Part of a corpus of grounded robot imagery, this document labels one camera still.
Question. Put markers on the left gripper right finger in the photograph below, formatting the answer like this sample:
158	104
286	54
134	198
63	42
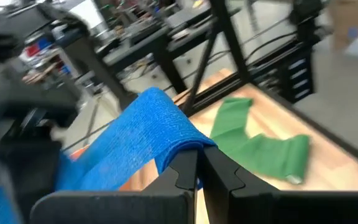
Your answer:
259	208

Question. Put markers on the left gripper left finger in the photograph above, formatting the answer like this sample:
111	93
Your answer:
120	208

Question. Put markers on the blue elastic bandage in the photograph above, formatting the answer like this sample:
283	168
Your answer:
141	130

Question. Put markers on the green elastic bandage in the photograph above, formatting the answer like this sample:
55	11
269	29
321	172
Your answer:
269	155

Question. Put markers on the black workbench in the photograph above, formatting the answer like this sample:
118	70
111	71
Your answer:
129	56

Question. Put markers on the black box with white labels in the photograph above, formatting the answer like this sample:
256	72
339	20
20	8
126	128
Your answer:
283	77

